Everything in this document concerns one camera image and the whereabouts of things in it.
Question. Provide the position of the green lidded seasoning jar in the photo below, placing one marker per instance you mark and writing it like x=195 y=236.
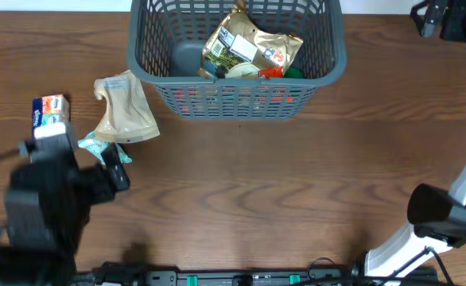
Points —
x=294 y=73

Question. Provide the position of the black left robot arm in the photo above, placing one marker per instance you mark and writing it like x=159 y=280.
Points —
x=48 y=203

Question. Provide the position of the Kleenex tissue multipack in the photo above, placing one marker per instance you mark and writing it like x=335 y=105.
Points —
x=50 y=116

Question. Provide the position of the red San Remo spaghetti pack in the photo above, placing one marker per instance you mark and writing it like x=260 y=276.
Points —
x=229 y=97

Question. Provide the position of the grey plastic lattice basket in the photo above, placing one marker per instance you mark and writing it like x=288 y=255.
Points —
x=166 y=39

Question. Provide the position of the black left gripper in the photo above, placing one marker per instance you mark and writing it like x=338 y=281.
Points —
x=109 y=180

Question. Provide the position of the gold foil snack bag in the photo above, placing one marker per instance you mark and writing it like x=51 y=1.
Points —
x=238 y=49

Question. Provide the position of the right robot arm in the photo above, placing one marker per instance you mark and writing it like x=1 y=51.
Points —
x=436 y=218

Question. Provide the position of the beige paper pouch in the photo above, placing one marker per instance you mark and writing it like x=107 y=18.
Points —
x=128 y=118

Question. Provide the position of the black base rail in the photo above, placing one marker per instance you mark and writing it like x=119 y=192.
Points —
x=143 y=275

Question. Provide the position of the mint green wipes packet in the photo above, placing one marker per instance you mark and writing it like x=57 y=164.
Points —
x=95 y=146

